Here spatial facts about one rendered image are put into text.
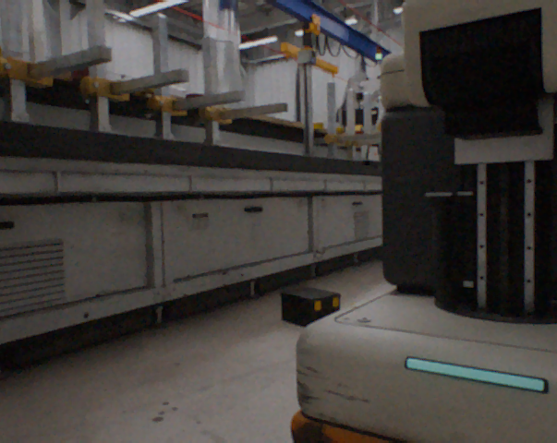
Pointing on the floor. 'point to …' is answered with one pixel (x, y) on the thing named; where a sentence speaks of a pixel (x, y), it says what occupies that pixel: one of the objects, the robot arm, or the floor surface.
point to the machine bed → (149, 240)
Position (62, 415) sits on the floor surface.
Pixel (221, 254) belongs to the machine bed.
